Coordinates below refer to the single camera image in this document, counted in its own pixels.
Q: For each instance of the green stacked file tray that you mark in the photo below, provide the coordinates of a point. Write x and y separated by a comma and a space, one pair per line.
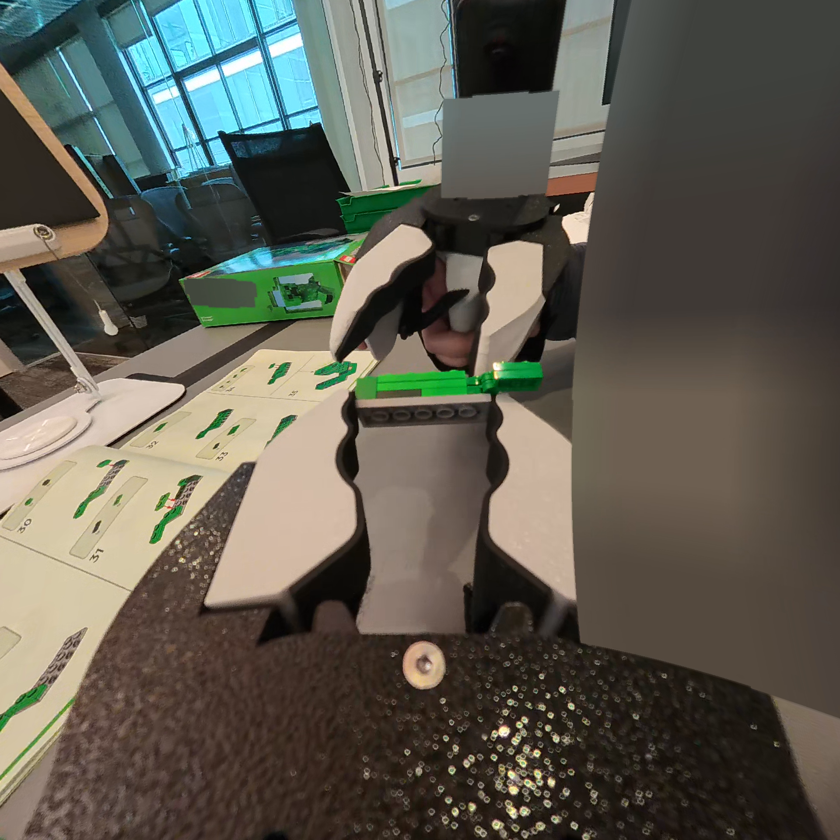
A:
367, 207

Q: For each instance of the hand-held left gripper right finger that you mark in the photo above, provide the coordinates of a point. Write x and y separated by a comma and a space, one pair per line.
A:
535, 512

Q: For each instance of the grey office chair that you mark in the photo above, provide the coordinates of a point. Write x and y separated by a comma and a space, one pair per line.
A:
197, 216

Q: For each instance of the black mesh office chair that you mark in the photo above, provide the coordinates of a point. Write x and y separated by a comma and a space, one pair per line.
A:
289, 177

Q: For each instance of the green toy set box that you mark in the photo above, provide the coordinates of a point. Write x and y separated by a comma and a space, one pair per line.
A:
289, 259

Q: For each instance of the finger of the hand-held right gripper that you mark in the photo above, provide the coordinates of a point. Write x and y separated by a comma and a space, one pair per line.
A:
387, 269
518, 295

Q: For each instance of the black stand pole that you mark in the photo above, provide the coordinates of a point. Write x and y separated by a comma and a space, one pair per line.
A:
379, 85

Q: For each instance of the grey desk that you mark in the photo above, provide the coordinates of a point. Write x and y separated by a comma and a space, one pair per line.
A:
151, 358

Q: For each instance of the brick instruction booklet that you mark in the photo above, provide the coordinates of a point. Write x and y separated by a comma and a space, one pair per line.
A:
59, 577

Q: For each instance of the green and grey brick assembly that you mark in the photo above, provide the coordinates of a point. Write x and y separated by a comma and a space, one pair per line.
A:
420, 384

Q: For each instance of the white desk lamp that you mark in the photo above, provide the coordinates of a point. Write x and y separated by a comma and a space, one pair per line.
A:
131, 400

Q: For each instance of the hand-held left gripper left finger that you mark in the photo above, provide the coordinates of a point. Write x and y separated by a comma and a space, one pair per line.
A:
289, 512

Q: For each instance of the person's right hand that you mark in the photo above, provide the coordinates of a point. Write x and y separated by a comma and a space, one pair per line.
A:
453, 346

